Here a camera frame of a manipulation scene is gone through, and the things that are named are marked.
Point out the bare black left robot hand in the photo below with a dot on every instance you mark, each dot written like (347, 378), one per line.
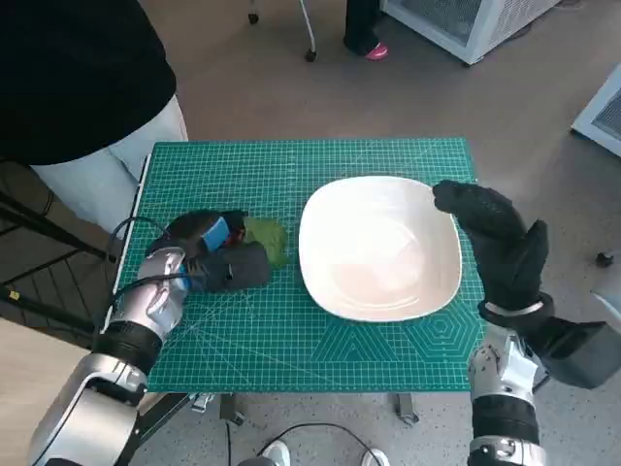
(233, 267)

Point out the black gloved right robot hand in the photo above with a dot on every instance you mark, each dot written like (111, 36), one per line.
(504, 247)

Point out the red toy grapes with leaf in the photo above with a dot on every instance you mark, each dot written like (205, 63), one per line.
(267, 238)

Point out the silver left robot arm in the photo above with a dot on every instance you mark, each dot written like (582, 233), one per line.
(97, 403)

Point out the white square plate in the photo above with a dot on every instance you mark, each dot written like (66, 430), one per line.
(378, 247)

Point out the green cutting mat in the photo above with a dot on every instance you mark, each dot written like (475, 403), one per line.
(271, 175)

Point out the black caster wheel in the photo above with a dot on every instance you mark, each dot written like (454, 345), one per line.
(604, 258)

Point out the grey chair seat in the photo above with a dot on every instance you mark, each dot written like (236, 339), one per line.
(609, 306)

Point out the silver table clamp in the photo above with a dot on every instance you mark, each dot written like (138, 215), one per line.
(200, 403)

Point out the white cabinet with grey panel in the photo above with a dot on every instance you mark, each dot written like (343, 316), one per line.
(604, 116)

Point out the white shoe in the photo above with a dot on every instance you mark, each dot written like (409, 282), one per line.
(374, 457)
(277, 454)

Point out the black metal rack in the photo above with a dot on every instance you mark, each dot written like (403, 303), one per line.
(39, 228)

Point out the white mesh-front cabinet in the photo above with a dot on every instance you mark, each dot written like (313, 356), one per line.
(466, 24)

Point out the grey leg with black caster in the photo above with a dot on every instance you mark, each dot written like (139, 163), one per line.
(252, 18)

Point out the person in black top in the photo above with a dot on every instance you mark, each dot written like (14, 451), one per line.
(73, 73)

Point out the white leg with black caster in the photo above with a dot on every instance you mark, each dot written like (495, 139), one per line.
(309, 24)

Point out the person with pink shoe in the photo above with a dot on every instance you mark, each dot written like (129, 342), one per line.
(361, 29)

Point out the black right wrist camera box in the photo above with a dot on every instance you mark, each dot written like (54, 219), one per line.
(577, 349)

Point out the metal table leg bracket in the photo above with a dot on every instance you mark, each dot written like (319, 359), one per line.
(230, 410)
(405, 410)

